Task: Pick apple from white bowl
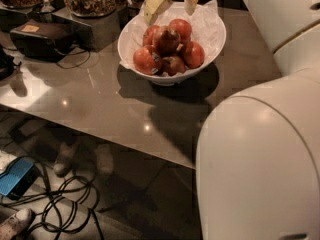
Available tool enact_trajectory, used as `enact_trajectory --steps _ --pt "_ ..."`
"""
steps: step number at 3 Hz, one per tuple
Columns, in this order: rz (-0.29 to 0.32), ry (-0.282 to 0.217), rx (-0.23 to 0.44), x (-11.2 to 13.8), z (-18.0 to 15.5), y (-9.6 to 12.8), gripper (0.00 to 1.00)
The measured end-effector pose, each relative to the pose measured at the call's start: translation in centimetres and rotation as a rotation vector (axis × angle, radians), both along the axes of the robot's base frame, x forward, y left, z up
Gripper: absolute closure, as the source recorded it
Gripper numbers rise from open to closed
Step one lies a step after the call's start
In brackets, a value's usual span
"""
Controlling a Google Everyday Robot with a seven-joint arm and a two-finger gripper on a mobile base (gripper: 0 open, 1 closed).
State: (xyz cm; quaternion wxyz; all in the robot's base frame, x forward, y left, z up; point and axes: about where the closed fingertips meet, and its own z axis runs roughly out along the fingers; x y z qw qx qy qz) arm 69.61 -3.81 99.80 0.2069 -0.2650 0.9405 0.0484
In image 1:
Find red apple with sticker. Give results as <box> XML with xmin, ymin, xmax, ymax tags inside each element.
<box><xmin>133</xmin><ymin>45</ymin><xmax>162</xmax><ymax>76</ymax></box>

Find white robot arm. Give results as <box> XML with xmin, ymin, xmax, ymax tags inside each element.
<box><xmin>196</xmin><ymin>0</ymin><xmax>320</xmax><ymax>240</ymax></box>

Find red apple at back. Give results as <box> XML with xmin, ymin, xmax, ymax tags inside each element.
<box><xmin>169</xmin><ymin>18</ymin><xmax>192</xmax><ymax>42</ymax></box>

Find red apple back left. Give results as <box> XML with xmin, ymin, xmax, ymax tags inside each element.
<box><xmin>143</xmin><ymin>25</ymin><xmax>159</xmax><ymax>45</ymax></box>

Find red apple top centre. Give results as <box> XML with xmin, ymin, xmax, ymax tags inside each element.
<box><xmin>152</xmin><ymin>26</ymin><xmax>181</xmax><ymax>55</ymax></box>

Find yellowish apple front left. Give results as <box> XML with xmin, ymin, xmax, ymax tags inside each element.
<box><xmin>181</xmin><ymin>41</ymin><xmax>205</xmax><ymax>69</ymax></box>

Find small red apple front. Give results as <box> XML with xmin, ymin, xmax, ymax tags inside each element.
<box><xmin>162</xmin><ymin>55</ymin><xmax>186</xmax><ymax>76</ymax></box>

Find white ceramic bowl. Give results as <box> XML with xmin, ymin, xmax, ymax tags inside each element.
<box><xmin>117</xmin><ymin>1</ymin><xmax>227</xmax><ymax>87</ymax></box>

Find dark metal stand box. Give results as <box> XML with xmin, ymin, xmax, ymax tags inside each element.
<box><xmin>52</xmin><ymin>8</ymin><xmax>121</xmax><ymax>52</ymax></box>

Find metal scoop in jar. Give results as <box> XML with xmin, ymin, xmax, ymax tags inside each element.
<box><xmin>41</xmin><ymin>0</ymin><xmax>55</xmax><ymax>13</ymax></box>

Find black box device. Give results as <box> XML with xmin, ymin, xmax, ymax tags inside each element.
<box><xmin>9</xmin><ymin>20</ymin><xmax>75</xmax><ymax>62</ymax></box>

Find blue foot pedal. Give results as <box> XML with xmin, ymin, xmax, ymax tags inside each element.
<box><xmin>0</xmin><ymin>158</ymin><xmax>39</xmax><ymax>200</ymax></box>

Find black cable on counter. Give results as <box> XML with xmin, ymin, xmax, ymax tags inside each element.
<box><xmin>54</xmin><ymin>43</ymin><xmax>92</xmax><ymax>70</ymax></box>

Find black floor cables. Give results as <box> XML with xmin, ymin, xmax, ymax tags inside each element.
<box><xmin>0</xmin><ymin>160</ymin><xmax>105</xmax><ymax>240</ymax></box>

